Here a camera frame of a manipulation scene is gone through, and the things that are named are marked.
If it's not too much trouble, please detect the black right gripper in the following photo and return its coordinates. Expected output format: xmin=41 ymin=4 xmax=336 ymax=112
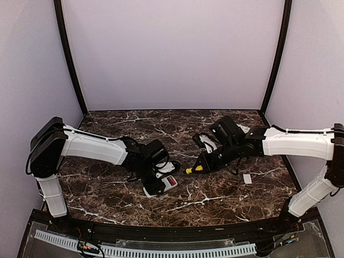
xmin=191 ymin=139 xmax=240 ymax=174

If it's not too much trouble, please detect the grey remote control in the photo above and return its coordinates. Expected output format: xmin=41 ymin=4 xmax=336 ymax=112
xmin=143 ymin=176 xmax=178 ymax=198

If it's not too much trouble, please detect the yellow handle screwdriver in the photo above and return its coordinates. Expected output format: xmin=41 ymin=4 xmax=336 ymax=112
xmin=185 ymin=166 xmax=204 ymax=174

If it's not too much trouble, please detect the grey battery cover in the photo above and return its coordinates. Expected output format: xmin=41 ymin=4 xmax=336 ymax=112
xmin=243 ymin=174 xmax=252 ymax=184

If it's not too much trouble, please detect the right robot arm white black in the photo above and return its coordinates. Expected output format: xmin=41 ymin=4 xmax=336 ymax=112
xmin=186 ymin=116 xmax=343 ymax=233

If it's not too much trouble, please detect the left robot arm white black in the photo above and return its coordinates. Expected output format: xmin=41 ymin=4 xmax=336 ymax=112
xmin=25 ymin=117 xmax=177 ymax=234

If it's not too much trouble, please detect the red battery in remote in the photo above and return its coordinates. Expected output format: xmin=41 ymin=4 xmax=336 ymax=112
xmin=167 ymin=176 xmax=177 ymax=187

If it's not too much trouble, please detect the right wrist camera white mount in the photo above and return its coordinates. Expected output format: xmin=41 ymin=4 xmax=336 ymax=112
xmin=192 ymin=133 xmax=218 ymax=154

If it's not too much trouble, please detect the white slotted cable duct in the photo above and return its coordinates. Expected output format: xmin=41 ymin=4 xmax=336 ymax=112
xmin=34 ymin=230 xmax=256 ymax=257

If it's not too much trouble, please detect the right black frame post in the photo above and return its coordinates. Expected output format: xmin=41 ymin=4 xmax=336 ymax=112
xmin=260 ymin=0 xmax=292 ymax=116

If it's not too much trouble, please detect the black frame post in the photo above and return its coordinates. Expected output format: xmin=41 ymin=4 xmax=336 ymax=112
xmin=260 ymin=0 xmax=292 ymax=116
xmin=53 ymin=0 xmax=88 ymax=116

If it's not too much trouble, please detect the left black frame post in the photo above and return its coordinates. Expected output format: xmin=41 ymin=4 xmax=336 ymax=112
xmin=53 ymin=0 xmax=88 ymax=116

